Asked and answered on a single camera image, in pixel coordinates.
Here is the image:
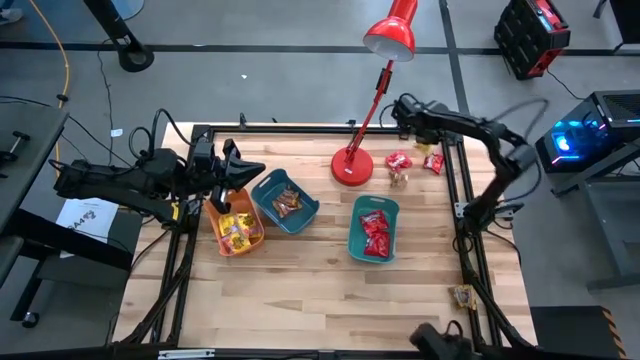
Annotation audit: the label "black desk leg frame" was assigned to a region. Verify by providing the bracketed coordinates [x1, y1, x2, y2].
[0, 208, 144, 330]

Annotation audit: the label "silver metal bracket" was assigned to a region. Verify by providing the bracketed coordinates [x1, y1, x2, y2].
[157, 349, 216, 360]

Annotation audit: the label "orange brown candy packet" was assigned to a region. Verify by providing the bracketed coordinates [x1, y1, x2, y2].
[271, 198, 296, 219]
[277, 187, 304, 211]

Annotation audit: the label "black mat hazard stripes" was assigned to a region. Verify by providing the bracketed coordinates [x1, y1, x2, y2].
[529, 305, 627, 360]

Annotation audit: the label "red desk lamp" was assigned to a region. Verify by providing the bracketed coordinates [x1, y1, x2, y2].
[329, 0, 419, 188]

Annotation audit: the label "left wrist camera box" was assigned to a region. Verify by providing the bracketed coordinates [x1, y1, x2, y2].
[192, 138, 217, 162]

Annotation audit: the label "black clamp handle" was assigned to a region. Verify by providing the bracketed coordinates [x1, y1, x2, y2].
[0, 130, 31, 169]

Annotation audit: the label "black metal table frame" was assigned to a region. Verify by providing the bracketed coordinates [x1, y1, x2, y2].
[107, 110, 539, 360]

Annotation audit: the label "computer with blue light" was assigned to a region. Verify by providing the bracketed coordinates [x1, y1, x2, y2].
[534, 89, 640, 175]

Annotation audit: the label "white paper sheet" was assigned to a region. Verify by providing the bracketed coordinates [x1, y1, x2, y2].
[55, 197, 120, 260]

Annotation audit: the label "teal plastic bin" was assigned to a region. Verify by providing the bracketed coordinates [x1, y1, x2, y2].
[346, 194, 401, 265]

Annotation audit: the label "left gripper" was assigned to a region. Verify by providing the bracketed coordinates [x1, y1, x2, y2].
[189, 138, 266, 215]

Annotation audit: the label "orange plastic bin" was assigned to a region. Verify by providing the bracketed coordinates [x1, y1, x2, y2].
[202, 187, 266, 258]

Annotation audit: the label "white round fan base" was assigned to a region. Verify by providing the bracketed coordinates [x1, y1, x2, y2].
[110, 0, 146, 21]

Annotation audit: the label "blue plastic bin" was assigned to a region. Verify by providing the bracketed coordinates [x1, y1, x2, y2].
[249, 168, 321, 235]

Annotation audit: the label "black stand base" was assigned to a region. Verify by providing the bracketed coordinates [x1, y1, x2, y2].
[82, 0, 155, 74]

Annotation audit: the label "grey metal stand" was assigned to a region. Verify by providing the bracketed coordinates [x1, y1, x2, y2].
[549, 142, 640, 291]

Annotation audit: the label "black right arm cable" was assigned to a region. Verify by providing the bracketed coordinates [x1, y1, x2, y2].
[452, 96, 551, 254]

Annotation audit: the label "black floor cable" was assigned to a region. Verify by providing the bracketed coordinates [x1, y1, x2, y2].
[94, 38, 117, 166]

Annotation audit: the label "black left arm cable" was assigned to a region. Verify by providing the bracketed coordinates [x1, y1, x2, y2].
[127, 107, 195, 162]

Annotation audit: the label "brown yellow candy packet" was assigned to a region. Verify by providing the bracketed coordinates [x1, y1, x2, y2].
[452, 283, 479, 311]

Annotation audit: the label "red black tool case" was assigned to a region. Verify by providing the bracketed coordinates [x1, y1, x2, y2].
[493, 0, 572, 81]

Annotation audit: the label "yellow floor cable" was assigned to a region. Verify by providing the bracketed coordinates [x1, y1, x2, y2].
[27, 0, 79, 166]

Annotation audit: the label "black desk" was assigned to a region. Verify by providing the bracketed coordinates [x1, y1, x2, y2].
[0, 105, 70, 236]

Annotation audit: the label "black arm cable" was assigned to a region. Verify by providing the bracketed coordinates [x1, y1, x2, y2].
[127, 107, 195, 162]
[452, 96, 551, 254]

